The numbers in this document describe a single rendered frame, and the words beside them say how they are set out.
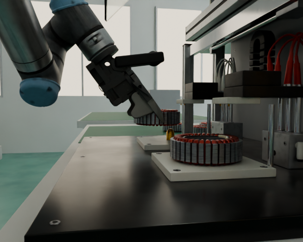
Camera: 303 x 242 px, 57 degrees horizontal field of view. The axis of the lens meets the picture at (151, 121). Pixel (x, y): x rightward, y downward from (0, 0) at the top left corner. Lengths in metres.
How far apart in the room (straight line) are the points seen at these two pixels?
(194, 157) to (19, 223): 0.23
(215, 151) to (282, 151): 0.13
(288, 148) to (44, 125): 4.95
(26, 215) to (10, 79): 5.08
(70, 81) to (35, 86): 4.60
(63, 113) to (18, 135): 0.85
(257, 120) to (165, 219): 0.59
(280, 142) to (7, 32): 0.48
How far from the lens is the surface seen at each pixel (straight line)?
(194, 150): 0.40
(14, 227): 0.33
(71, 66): 5.21
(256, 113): 0.81
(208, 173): 0.38
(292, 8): 0.55
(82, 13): 0.66
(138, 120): 0.64
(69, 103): 5.18
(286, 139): 0.48
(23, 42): 0.55
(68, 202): 0.31
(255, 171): 0.41
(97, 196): 0.32
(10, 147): 5.45
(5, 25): 0.54
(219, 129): 0.71
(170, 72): 5.31
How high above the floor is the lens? 0.87
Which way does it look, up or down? 4 degrees down
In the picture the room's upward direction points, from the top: straight up
